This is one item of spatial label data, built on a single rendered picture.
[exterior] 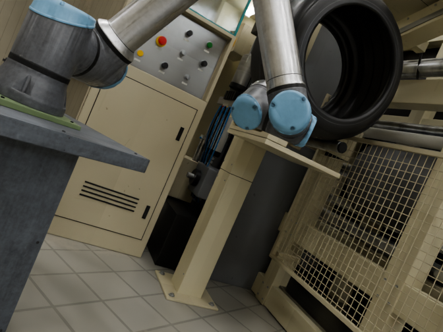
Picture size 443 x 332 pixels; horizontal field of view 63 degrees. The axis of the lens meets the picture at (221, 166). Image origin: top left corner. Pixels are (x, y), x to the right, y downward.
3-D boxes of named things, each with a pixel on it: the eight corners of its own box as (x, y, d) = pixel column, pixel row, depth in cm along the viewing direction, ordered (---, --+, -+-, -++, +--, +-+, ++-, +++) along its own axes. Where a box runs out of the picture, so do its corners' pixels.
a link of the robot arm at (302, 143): (304, 147, 89) (258, 127, 92) (303, 151, 101) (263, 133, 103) (320, 112, 89) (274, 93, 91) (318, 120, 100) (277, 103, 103)
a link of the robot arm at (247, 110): (256, 138, 97) (223, 123, 99) (271, 120, 106) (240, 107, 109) (267, 108, 91) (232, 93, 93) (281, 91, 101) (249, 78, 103)
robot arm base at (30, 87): (11, 101, 82) (29, 61, 81) (-30, 76, 90) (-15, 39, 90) (76, 123, 99) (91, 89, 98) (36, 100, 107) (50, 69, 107)
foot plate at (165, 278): (154, 271, 185) (156, 267, 184) (200, 282, 195) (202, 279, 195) (165, 299, 160) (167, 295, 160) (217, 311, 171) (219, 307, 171)
